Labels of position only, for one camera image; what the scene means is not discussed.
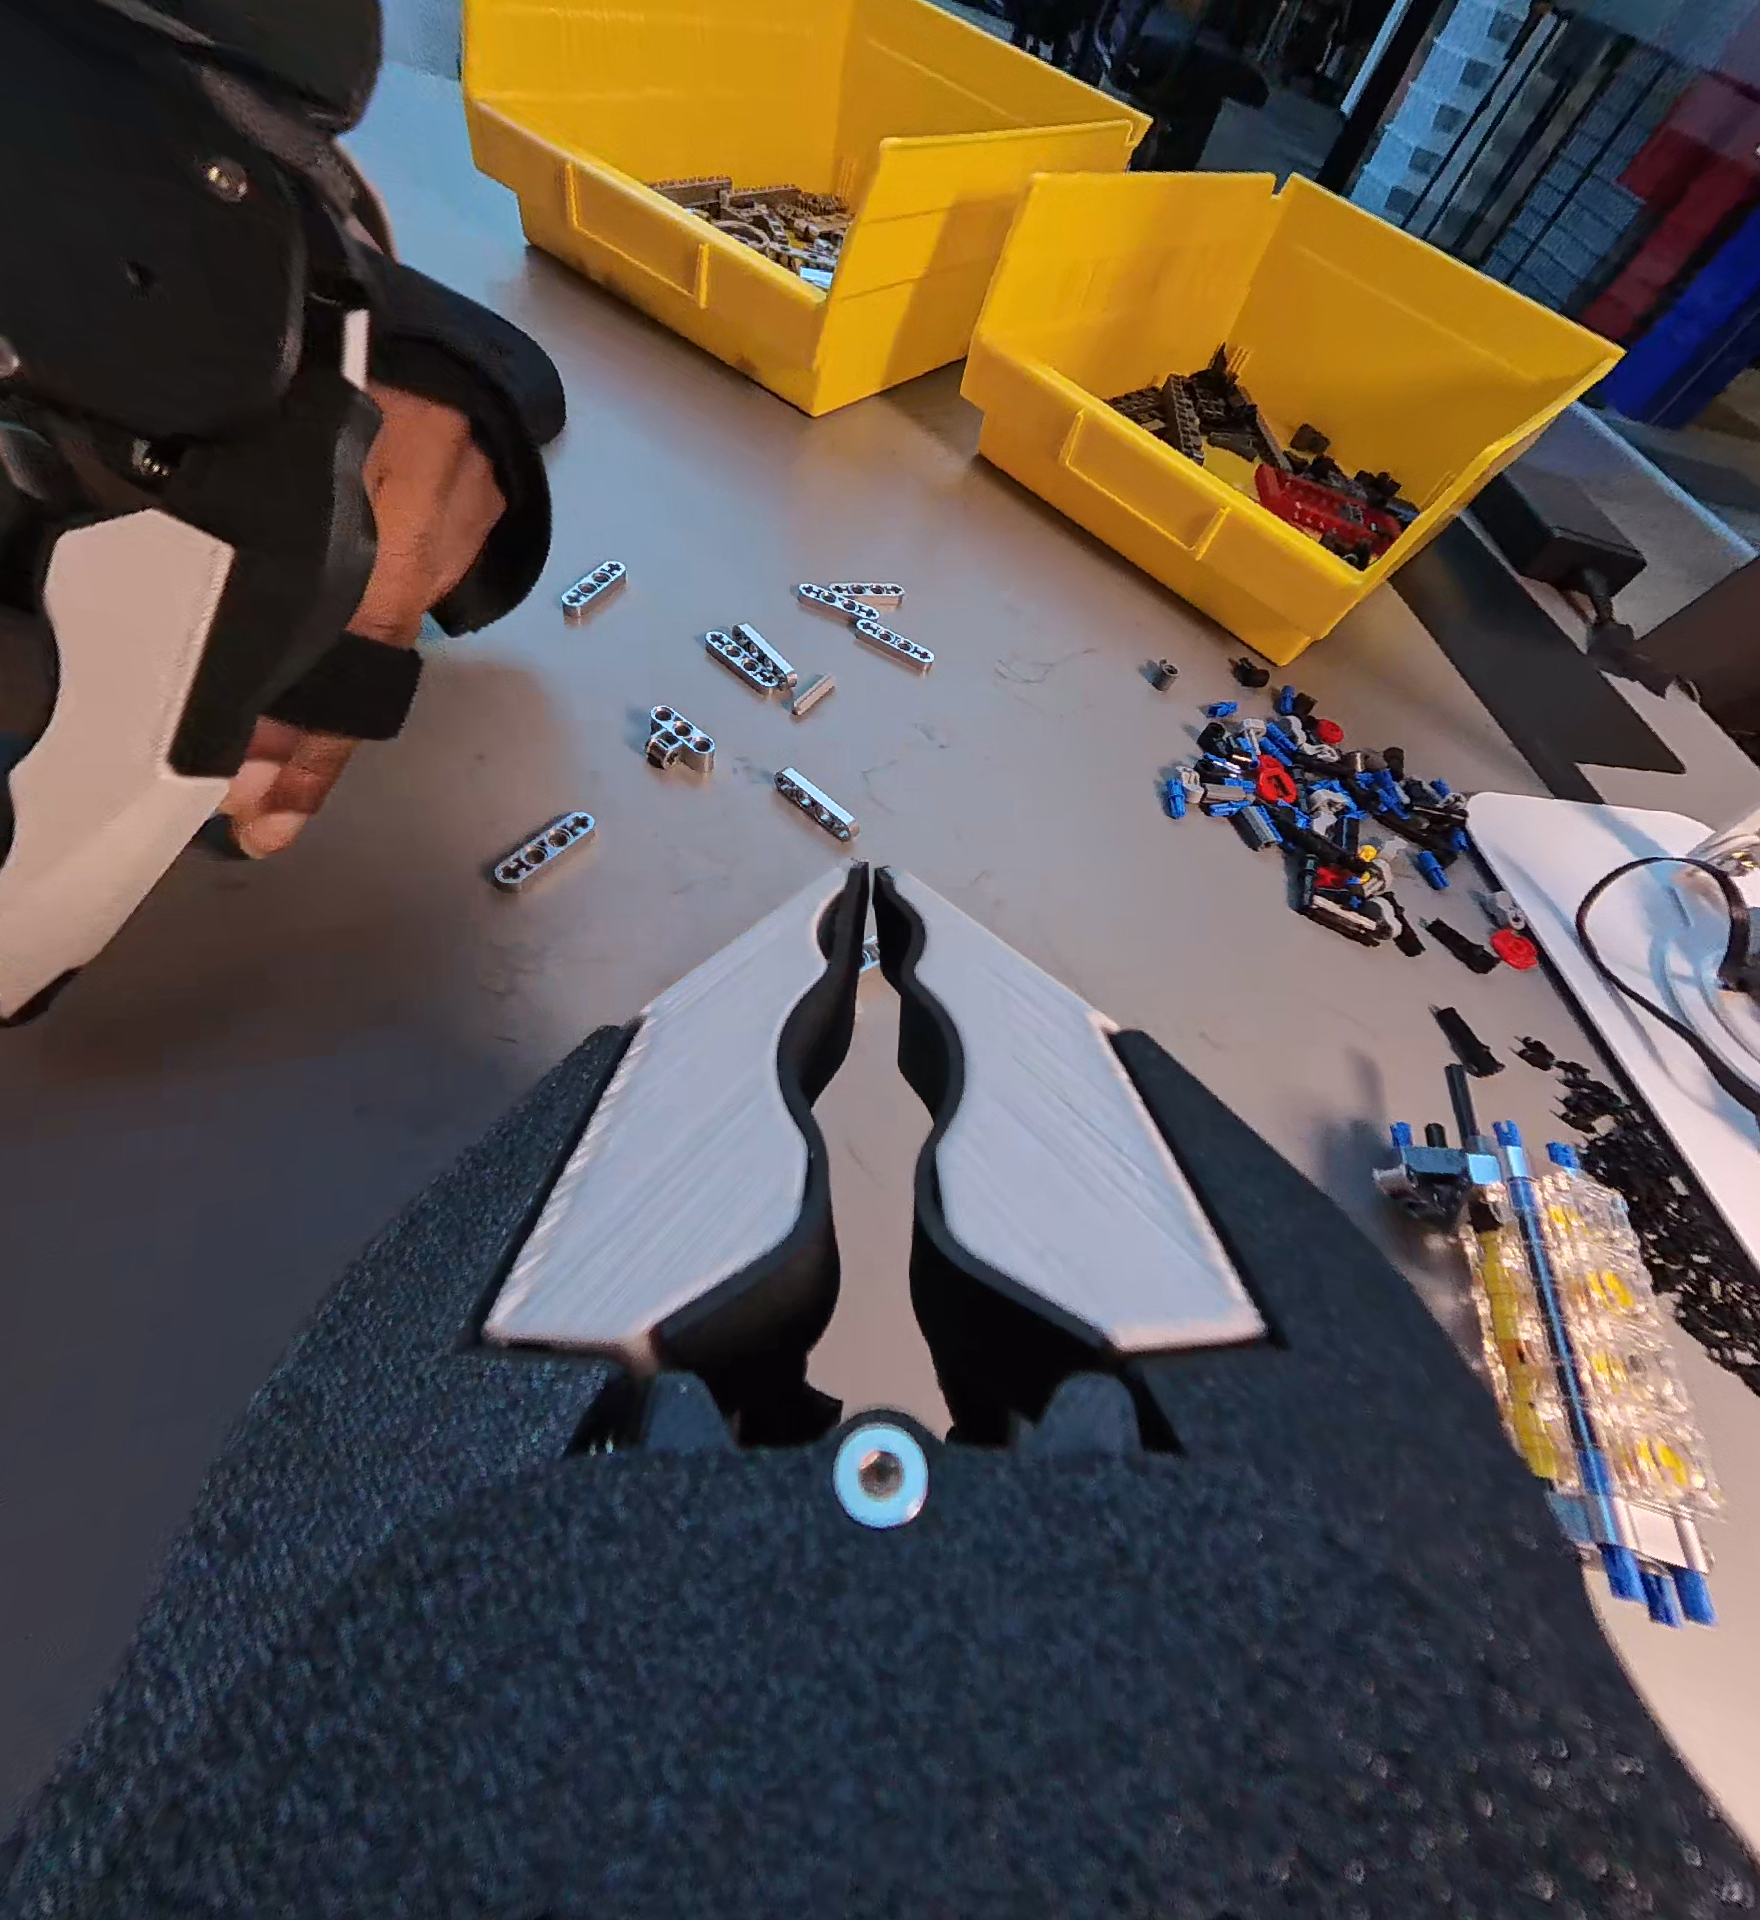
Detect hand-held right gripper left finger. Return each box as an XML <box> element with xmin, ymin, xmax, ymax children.
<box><xmin>483</xmin><ymin>862</ymin><xmax>875</xmax><ymax>1449</ymax></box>

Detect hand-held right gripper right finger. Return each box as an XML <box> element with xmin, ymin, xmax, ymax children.
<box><xmin>875</xmin><ymin>867</ymin><xmax>1266</xmax><ymax>1449</ymax></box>

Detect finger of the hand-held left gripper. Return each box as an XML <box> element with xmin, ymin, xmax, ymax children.
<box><xmin>0</xmin><ymin>510</ymin><xmax>241</xmax><ymax>1029</ymax></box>

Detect yellow bin with red panels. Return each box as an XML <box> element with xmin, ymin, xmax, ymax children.
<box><xmin>963</xmin><ymin>169</ymin><xmax>1628</xmax><ymax>666</ymax></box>

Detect grey desk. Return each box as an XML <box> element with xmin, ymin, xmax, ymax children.
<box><xmin>0</xmin><ymin>60</ymin><xmax>1760</xmax><ymax>1908</ymax></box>

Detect person's left hand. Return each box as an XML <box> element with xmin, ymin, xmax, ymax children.
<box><xmin>218</xmin><ymin>381</ymin><xmax>511</xmax><ymax>863</ymax></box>

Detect scattered chrome beams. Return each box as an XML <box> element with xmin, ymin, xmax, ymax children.
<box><xmin>490</xmin><ymin>559</ymin><xmax>939</xmax><ymax>893</ymax></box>

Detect black mesh pad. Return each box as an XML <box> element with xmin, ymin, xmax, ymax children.
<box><xmin>356</xmin><ymin>254</ymin><xmax>572</xmax><ymax>640</ymax></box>

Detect pile of small coloured connectors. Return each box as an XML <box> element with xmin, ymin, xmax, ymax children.
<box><xmin>1157</xmin><ymin>681</ymin><xmax>1476</xmax><ymax>953</ymax></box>

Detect transparent engine block assembly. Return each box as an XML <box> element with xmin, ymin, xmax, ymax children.
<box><xmin>1374</xmin><ymin>1064</ymin><xmax>1723</xmax><ymax>1632</ymax></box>

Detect wooden book stand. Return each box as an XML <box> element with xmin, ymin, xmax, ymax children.
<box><xmin>1466</xmin><ymin>734</ymin><xmax>1760</xmax><ymax>1325</ymax></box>

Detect pile of small black pins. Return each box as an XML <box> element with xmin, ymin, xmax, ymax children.
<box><xmin>1513</xmin><ymin>1035</ymin><xmax>1760</xmax><ymax>1436</ymax></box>

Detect far left yellow bin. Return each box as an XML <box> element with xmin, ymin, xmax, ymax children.
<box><xmin>648</xmin><ymin>178</ymin><xmax>861</xmax><ymax>291</ymax></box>

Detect heap of dark building pieces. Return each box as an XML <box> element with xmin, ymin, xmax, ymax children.
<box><xmin>1106</xmin><ymin>345</ymin><xmax>1422</xmax><ymax>574</ymax></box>

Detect black power adapter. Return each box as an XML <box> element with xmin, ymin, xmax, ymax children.
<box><xmin>1510</xmin><ymin>480</ymin><xmax>1649</xmax><ymax>591</ymax></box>

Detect blue crate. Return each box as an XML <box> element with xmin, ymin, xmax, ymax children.
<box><xmin>1594</xmin><ymin>179</ymin><xmax>1760</xmax><ymax>431</ymax></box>

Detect stack of grey crates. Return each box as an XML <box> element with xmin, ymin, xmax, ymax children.
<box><xmin>1346</xmin><ymin>0</ymin><xmax>1679</xmax><ymax>304</ymax></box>

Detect stack of red crates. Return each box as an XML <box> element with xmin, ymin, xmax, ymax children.
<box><xmin>1577</xmin><ymin>75</ymin><xmax>1760</xmax><ymax>352</ymax></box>

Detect black motor cable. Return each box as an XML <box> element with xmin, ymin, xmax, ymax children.
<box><xmin>1572</xmin><ymin>855</ymin><xmax>1760</xmax><ymax>1146</ymax></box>

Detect black adapter cable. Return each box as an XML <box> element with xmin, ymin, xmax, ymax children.
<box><xmin>1570</xmin><ymin>577</ymin><xmax>1696</xmax><ymax>702</ymax></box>

